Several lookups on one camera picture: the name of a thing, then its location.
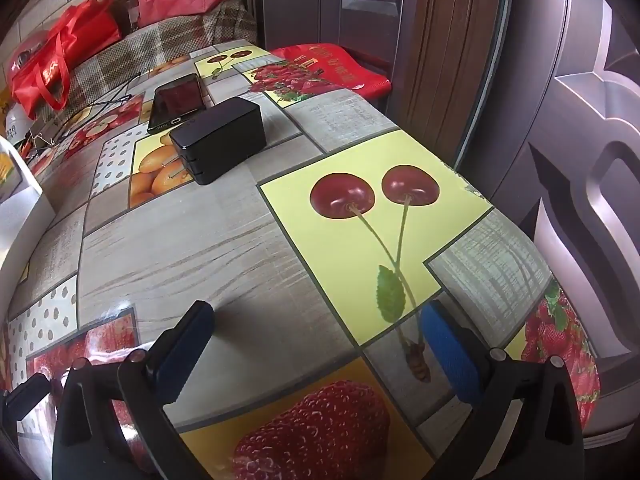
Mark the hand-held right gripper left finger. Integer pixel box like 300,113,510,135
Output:
52,300,216,480

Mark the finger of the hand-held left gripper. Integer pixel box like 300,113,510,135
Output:
2,374,52,422

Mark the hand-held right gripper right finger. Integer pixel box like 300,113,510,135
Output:
420,300,586,480

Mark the shallow white box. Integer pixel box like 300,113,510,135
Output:
0,135,56,273

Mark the yellow green tissue pack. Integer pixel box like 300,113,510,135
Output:
0,152,25,201

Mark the black rectangular box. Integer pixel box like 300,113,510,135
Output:
169,97,266,186

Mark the black smartphone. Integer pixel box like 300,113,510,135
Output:
147,73,207,135

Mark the purple panelled door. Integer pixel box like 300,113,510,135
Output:
487,0,640,453

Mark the plaid covered box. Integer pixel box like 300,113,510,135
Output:
55,2,258,126

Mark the red woven bag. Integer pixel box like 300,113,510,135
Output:
270,42,393,103

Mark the red tote bag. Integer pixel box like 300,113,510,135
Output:
10,0,122,121

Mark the brown wooden door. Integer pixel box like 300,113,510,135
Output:
250,0,503,163

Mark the metal wire stand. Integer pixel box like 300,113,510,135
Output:
27,124,57,148

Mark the black cable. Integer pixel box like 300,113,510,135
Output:
82,72,147,113

